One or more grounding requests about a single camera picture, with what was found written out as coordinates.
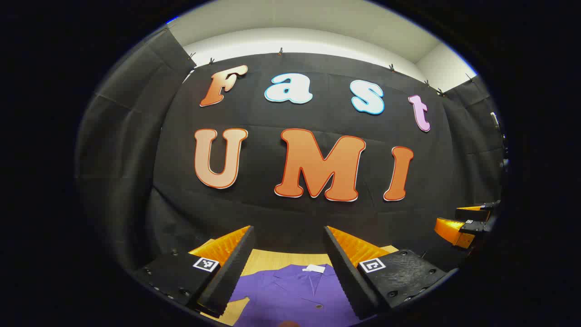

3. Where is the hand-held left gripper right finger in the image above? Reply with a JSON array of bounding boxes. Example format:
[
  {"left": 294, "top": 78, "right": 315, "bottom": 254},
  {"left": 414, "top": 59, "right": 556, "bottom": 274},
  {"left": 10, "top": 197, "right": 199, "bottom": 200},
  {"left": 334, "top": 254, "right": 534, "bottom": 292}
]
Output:
[{"left": 323, "top": 226, "right": 459, "bottom": 321}]

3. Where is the purple knit garment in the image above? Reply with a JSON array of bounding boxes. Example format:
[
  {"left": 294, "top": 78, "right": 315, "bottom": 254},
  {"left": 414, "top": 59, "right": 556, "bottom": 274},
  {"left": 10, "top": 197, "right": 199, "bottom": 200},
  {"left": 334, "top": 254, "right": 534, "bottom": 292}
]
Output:
[{"left": 227, "top": 263, "right": 364, "bottom": 327}]

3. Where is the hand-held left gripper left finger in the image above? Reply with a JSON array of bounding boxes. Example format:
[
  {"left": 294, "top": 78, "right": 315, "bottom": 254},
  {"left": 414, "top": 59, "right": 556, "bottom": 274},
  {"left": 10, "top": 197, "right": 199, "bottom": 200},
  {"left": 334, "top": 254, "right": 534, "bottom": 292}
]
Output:
[{"left": 132, "top": 225, "right": 256, "bottom": 318}]

